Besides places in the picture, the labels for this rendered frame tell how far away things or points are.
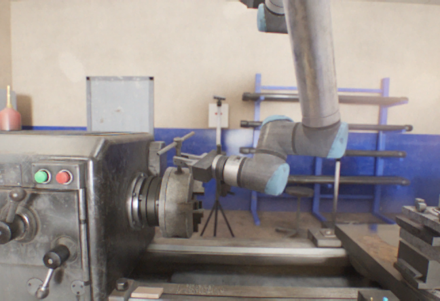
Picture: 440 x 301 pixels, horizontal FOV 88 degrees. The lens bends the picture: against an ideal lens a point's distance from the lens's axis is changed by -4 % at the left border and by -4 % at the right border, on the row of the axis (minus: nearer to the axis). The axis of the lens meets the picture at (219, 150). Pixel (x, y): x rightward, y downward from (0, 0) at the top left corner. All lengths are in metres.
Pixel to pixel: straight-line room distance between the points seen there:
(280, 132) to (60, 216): 0.61
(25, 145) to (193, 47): 3.49
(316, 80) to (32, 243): 0.81
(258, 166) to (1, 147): 0.70
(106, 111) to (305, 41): 3.91
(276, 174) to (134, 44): 3.88
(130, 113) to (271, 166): 3.60
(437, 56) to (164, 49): 4.38
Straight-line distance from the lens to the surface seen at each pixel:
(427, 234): 0.87
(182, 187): 0.78
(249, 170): 0.65
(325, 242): 1.22
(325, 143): 0.62
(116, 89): 4.23
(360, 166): 4.48
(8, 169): 0.81
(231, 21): 4.19
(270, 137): 0.66
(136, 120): 4.06
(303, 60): 0.54
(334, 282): 1.23
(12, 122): 1.09
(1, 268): 0.93
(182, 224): 0.79
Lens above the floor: 1.36
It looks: 5 degrees down
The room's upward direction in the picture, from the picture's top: 1 degrees clockwise
